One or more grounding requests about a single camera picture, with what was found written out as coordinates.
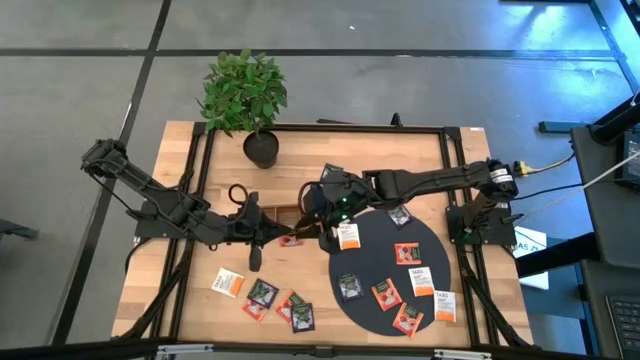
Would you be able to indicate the dark chair base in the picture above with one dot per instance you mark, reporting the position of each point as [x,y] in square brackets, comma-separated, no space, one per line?
[15,230]

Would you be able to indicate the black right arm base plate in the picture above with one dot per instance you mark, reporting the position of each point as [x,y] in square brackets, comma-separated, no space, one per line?
[457,225]

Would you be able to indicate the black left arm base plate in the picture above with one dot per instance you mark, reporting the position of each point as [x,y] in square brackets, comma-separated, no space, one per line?
[150,227]

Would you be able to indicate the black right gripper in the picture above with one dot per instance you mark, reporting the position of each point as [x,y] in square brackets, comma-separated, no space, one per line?
[345,192]

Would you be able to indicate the black desk leg beam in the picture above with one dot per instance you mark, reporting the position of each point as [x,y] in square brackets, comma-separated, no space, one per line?
[555,255]

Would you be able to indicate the round dark woven placemat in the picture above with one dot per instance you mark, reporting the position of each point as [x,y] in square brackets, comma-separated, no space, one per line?
[375,260]

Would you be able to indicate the white box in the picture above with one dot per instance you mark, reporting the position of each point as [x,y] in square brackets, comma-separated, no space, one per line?
[530,240]

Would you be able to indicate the silver metal bracket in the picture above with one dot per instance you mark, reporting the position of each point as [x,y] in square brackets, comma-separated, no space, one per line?
[462,354]
[185,348]

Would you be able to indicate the dark metal floor foot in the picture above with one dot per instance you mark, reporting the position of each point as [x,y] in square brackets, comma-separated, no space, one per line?
[560,127]

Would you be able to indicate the black metal crossbar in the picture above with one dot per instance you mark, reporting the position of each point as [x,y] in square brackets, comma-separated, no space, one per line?
[100,350]

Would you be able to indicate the black keyboard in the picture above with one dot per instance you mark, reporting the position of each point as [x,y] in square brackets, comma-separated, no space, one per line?
[625,325]

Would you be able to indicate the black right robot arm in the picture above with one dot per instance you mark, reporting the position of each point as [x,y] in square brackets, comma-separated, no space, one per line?
[440,177]

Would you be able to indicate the dark grey desk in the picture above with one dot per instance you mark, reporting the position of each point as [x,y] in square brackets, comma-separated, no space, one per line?
[595,310]
[600,210]

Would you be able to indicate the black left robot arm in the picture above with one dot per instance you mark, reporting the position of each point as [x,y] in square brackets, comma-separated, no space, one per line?
[150,190]

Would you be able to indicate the potted green plant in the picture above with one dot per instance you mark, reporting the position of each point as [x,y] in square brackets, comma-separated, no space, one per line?
[245,95]

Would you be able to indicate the wooden tea organiser box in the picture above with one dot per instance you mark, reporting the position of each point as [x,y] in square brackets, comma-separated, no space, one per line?
[289,216]

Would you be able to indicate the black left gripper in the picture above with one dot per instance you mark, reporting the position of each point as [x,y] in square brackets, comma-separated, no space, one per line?
[247,230]

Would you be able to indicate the blackcurrant tea bag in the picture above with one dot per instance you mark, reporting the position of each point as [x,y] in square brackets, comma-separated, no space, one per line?
[400,216]
[263,293]
[350,287]
[303,318]
[331,170]

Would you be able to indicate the black diagonal stand beam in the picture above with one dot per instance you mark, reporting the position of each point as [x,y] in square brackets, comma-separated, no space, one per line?
[615,122]

